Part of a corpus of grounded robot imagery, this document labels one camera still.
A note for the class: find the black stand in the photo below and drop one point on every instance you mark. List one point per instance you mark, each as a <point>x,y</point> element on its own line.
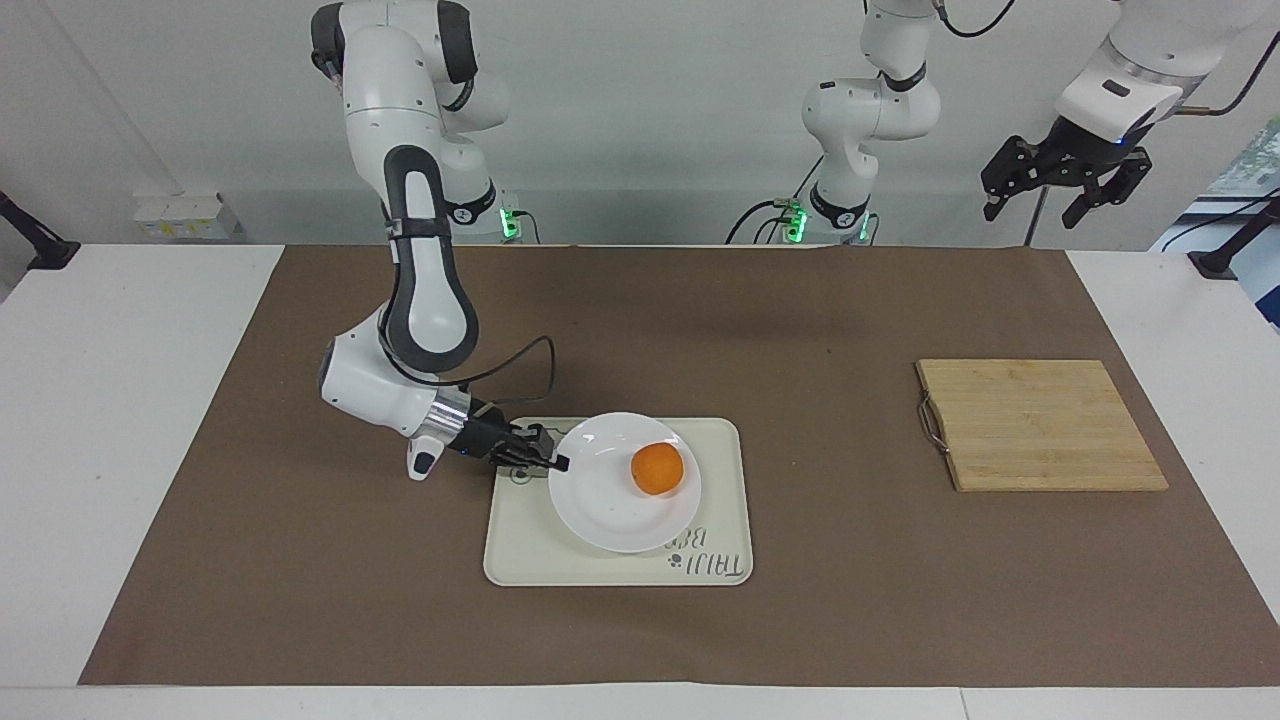
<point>40,245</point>
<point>1235,250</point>

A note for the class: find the orange fruit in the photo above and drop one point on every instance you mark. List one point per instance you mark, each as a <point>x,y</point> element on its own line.
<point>657,469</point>

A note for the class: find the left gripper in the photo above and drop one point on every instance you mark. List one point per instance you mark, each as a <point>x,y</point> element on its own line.
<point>1085,152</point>

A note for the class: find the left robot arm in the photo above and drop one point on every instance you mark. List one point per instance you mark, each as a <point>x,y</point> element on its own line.
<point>865,115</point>

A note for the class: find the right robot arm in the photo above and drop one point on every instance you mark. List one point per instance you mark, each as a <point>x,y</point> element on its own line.
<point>428,290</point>

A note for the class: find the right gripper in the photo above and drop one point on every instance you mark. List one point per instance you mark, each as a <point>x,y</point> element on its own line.
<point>488,432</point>

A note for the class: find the cream plastic tray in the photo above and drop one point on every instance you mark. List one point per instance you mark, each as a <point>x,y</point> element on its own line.
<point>715,460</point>

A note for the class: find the bamboo cutting board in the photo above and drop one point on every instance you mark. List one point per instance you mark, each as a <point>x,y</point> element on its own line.
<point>1040,425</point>

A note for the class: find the white round plate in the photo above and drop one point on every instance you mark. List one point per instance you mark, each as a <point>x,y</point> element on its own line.
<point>610,500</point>

